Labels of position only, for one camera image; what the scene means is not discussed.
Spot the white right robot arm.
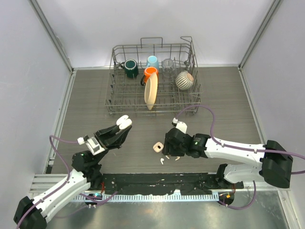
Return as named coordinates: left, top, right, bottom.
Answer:
left=162, top=127, right=293, bottom=188

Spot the white earbud charging case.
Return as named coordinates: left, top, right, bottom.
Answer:
left=116, top=115, right=132, bottom=130

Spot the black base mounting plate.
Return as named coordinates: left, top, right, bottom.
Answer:
left=99, top=173, right=244, bottom=196

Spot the white slotted cable duct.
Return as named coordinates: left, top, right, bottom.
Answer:
left=73, top=193, right=220, bottom=202

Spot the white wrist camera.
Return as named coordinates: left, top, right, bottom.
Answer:
left=85, top=136, right=105, bottom=156
left=172, top=118, right=187, bottom=134

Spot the clear glass cup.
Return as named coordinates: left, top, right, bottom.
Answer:
left=162, top=58, right=176, bottom=78

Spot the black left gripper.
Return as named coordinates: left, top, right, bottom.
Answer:
left=93, top=120, right=131, bottom=164

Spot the pink earbud charging case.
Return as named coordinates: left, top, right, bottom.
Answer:
left=153, top=142, right=164, bottom=153

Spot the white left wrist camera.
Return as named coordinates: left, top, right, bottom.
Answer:
left=85, top=136, right=105, bottom=156

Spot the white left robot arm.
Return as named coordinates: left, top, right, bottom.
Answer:
left=13, top=119, right=132, bottom=229

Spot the dark green mug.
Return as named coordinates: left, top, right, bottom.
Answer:
left=120, top=59, right=139, bottom=79

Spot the light blue mug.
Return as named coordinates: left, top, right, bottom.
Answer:
left=145, top=55, right=159, bottom=70

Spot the orange mug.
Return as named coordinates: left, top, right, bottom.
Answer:
left=140, top=67, right=159, bottom=86

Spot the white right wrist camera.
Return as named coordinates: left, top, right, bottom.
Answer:
left=172, top=118, right=187, bottom=134

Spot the beige plate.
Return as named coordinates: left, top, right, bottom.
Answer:
left=144, top=73, right=158, bottom=110

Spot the grey wire dish rack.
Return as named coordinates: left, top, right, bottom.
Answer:
left=105, top=36, right=202, bottom=115

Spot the striped ceramic bowl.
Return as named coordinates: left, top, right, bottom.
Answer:
left=175, top=71, right=194, bottom=91

